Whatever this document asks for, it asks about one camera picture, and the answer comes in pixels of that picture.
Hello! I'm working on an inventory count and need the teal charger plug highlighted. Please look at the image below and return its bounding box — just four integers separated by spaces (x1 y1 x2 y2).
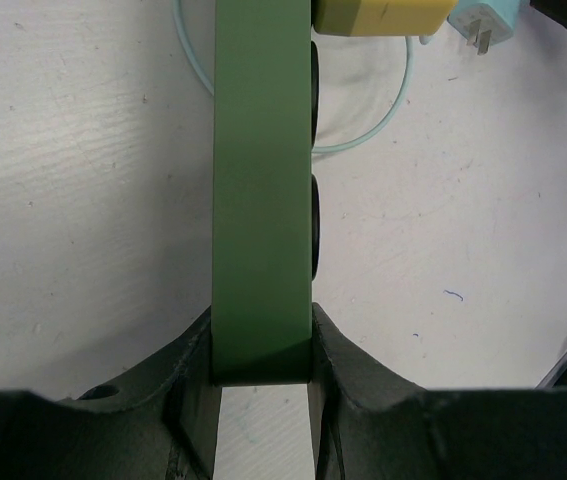
447 0 521 56

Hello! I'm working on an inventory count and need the yellow charger plug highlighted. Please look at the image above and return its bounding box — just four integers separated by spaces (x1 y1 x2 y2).
312 0 457 37

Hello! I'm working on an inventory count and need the green power strip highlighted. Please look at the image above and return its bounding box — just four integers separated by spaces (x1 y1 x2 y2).
211 1 312 386

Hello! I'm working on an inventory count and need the light green charging cable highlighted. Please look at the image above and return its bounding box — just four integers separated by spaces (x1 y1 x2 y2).
172 0 414 155

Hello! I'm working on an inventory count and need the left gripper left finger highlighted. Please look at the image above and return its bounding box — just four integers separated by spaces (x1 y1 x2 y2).
0 312 221 479

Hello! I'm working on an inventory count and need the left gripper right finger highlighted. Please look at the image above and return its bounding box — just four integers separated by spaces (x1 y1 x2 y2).
308 304 567 479

